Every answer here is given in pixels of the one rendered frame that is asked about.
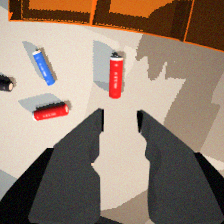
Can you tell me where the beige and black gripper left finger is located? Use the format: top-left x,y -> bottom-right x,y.
0,108 -> 104,224

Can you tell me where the orange bin with label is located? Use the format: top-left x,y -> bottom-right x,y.
8,0 -> 224,52

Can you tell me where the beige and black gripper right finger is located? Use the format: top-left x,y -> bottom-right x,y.
137,110 -> 224,224

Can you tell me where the blue battery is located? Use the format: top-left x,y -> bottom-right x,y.
32,50 -> 55,86

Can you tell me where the black aa battery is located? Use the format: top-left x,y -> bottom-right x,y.
0,79 -> 13,92

